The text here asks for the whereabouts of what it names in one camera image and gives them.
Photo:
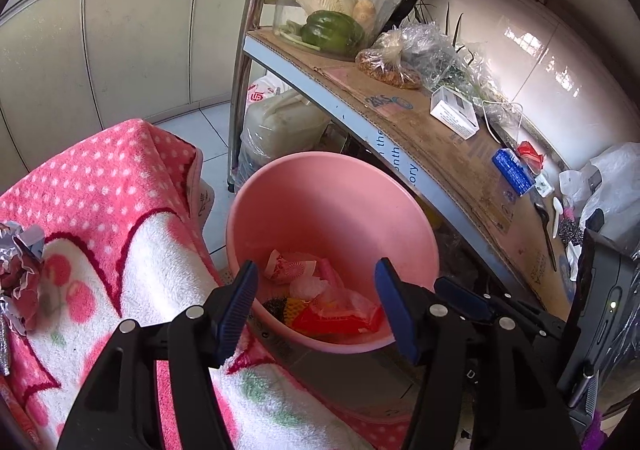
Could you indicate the white plastic jug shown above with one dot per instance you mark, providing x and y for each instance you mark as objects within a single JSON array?
[{"x": 257, "y": 95}]

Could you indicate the steel wool scrubber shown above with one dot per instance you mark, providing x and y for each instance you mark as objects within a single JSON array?
[{"x": 275, "y": 310}]

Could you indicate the small red packet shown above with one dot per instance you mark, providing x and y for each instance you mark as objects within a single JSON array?
[{"x": 530, "y": 154}]

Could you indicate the white plastic spoon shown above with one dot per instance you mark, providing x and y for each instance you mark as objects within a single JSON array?
[{"x": 557, "y": 215}]

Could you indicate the red snack packet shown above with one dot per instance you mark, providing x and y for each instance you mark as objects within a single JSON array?
[{"x": 325, "y": 325}]

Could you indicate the white plastic bag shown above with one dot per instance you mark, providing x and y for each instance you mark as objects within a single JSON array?
[{"x": 615, "y": 180}]

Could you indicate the pink plastic basin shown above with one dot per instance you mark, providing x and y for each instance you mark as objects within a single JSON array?
[{"x": 325, "y": 210}]

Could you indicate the clear plastic container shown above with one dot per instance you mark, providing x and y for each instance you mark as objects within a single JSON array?
[{"x": 385, "y": 5}]

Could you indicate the grey kitchen counter cabinet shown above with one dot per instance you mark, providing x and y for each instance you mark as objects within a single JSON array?
[{"x": 125, "y": 30}]

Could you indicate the white oil jug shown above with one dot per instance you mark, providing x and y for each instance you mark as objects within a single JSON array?
[{"x": 285, "y": 125}]

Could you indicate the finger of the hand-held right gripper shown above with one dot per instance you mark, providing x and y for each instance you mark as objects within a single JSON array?
[{"x": 460, "y": 297}]

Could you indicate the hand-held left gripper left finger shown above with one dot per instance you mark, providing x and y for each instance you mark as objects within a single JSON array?
[{"x": 237, "y": 315}]

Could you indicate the white power adapter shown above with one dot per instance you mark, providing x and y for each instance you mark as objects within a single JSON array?
[{"x": 544, "y": 186}]

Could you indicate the white pink patterned paper wrapper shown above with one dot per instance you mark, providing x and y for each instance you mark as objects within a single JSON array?
[{"x": 290, "y": 270}]

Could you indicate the potato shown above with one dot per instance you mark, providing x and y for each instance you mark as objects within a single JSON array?
[{"x": 364, "y": 12}]

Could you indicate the cardboard shelf liner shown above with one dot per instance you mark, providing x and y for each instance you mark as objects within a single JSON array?
[{"x": 400, "y": 100}]

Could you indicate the crumpled silver foil wrapper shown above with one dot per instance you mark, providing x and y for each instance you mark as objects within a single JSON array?
[{"x": 20, "y": 270}]

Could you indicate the green bell pepper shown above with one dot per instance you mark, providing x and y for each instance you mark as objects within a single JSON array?
[{"x": 332, "y": 32}]

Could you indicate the yellow crocheted cloth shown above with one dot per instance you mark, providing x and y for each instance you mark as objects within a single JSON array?
[{"x": 296, "y": 310}]

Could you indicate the plastic bag of peanuts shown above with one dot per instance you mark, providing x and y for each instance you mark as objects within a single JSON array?
[{"x": 387, "y": 65}]

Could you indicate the pink polka dot blanket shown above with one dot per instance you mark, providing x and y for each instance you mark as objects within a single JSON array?
[{"x": 100, "y": 180}]

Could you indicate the black spoon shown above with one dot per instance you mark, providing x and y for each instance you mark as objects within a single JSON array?
[{"x": 545, "y": 230}]

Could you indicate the small white box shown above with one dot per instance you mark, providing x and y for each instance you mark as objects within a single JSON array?
[{"x": 454, "y": 112}]

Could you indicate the plastic bag of greens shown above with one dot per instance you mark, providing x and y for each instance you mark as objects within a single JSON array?
[{"x": 450, "y": 60}]

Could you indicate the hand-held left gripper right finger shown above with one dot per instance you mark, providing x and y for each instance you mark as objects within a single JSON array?
[{"x": 395, "y": 315}]

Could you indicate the small steel wool ball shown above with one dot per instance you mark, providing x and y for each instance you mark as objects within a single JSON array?
[{"x": 569, "y": 231}]

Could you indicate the blue packet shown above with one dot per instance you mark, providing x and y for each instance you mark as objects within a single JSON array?
[{"x": 512, "y": 171}]

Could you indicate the translucent orange plastic bag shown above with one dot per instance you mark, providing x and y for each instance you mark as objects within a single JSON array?
[{"x": 350, "y": 302}]

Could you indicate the metal shelf rack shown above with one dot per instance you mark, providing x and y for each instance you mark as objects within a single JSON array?
[{"x": 250, "y": 30}]

